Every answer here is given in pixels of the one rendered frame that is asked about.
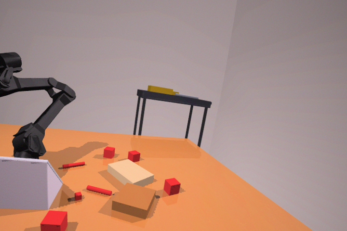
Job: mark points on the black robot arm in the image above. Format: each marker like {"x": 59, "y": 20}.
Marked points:
{"x": 27, "y": 142}

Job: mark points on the orange square block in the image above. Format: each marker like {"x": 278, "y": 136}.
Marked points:
{"x": 134, "y": 200}

